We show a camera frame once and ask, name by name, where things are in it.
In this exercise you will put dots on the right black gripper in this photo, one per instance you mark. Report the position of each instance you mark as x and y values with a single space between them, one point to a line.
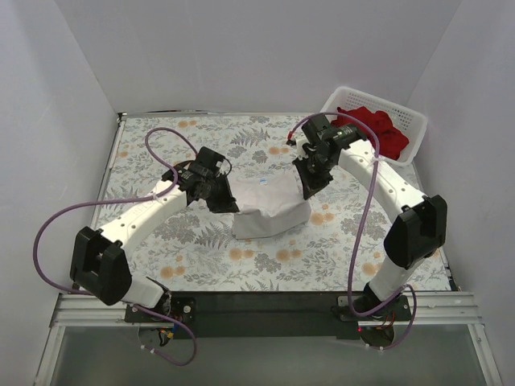
310 168

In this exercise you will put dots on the floral patterned table mat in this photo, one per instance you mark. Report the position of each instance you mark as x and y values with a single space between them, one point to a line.
338 247

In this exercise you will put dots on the aluminium frame rail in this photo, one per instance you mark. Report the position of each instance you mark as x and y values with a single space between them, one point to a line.
443 343

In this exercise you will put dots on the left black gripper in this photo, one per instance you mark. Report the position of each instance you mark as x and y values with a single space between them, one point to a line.
215 189

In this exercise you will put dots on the white t shirt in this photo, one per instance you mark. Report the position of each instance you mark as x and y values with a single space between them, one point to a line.
268 206

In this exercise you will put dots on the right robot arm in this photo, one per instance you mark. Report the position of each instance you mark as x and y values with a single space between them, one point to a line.
418 222

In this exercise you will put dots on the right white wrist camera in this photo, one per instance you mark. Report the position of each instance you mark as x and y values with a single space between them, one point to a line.
298 144

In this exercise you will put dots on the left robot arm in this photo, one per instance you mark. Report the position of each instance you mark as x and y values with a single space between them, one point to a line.
100 256

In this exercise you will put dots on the white plastic laundry basket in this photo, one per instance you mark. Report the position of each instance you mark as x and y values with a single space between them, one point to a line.
411 123

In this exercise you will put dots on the red t shirt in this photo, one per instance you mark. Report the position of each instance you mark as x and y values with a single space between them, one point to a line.
392 140

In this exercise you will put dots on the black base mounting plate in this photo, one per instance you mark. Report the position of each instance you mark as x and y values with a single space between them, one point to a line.
275 314

